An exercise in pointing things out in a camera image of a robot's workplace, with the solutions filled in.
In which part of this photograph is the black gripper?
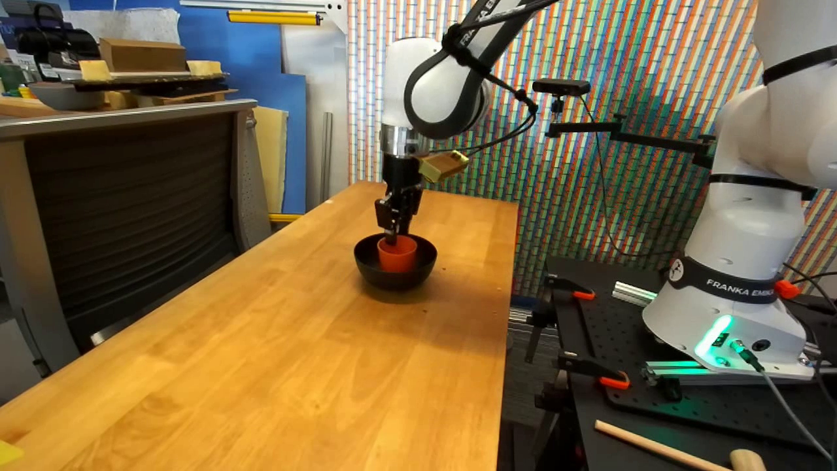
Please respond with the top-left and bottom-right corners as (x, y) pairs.
(375, 151), (430, 239)

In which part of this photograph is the orange plastic cup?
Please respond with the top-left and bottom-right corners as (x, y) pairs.
(375, 234), (420, 278)

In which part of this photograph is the black bowl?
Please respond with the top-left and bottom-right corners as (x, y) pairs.
(350, 230), (440, 293)

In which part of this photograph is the yellow foam panel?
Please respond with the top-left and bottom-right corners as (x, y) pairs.
(250, 105), (290, 218)

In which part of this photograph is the yellow bar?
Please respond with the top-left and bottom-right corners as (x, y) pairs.
(224, 7), (324, 28)

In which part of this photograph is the cream foam slab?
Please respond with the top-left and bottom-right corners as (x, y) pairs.
(76, 58), (224, 86)

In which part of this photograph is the black breadboard robot table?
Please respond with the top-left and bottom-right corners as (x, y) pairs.
(530, 255), (837, 471)

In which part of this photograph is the grey mesh office chair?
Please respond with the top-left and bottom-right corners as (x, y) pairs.
(0, 98), (275, 375)

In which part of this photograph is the iridescent striped curtain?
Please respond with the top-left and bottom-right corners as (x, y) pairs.
(346, 0), (837, 299)

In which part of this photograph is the brown wooden box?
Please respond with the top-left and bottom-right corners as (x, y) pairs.
(97, 36), (192, 75)

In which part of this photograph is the wooden mallet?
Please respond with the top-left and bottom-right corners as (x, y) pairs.
(593, 416), (768, 471)

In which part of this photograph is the wrist camera with wooden mount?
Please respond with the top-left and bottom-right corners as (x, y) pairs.
(416, 149), (474, 185)

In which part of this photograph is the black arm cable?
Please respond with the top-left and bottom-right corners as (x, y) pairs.
(440, 0), (559, 163)

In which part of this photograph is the orange handled bar clamp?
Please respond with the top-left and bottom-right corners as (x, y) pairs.
(530, 348), (634, 413)
(524, 273), (601, 365)

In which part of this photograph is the black external camera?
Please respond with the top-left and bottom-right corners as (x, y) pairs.
(530, 75), (593, 99)

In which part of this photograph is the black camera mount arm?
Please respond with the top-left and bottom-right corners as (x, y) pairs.
(545, 94), (720, 171)

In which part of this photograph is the silver aluminium rail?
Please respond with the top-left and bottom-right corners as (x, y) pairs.
(610, 278), (660, 308)

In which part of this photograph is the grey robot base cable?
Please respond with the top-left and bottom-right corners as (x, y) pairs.
(741, 342), (837, 467)

